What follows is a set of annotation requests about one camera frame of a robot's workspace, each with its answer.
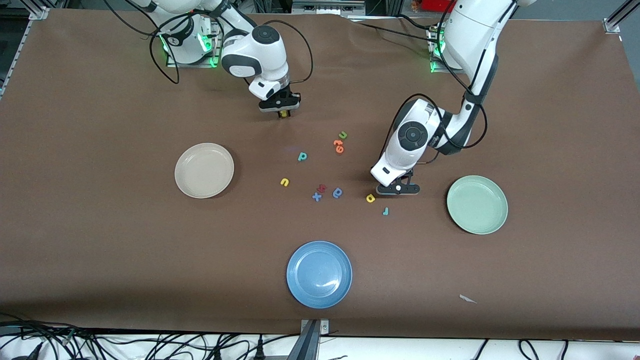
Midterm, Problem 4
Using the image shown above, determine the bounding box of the tangled black cable bundle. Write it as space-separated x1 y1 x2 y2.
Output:
0 312 301 360

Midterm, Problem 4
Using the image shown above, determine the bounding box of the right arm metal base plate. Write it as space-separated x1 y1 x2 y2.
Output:
166 20 221 68

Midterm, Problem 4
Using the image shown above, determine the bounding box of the grey equipment box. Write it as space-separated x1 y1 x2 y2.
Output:
291 0 367 16

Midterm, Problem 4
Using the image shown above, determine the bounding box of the blue plate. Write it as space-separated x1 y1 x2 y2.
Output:
286 241 353 309

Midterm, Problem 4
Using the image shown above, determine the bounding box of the beige brown plate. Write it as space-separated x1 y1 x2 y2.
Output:
174 143 235 199

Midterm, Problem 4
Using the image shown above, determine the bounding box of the black table cable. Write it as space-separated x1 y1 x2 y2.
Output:
345 20 441 45
395 14 441 32

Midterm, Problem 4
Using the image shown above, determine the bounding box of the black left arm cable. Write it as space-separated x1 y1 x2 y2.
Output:
382 0 488 166

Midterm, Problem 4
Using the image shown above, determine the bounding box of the green plate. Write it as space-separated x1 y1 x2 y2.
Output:
446 175 509 235

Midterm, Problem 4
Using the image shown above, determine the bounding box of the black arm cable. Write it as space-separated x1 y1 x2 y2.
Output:
382 0 488 166
102 0 314 86

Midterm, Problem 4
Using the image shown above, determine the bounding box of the red box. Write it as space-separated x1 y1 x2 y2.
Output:
420 0 453 14

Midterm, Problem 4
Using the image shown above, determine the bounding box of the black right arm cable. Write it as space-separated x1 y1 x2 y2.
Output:
102 0 314 86

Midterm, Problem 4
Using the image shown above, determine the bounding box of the metal table bracket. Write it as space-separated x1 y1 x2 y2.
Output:
300 319 330 360

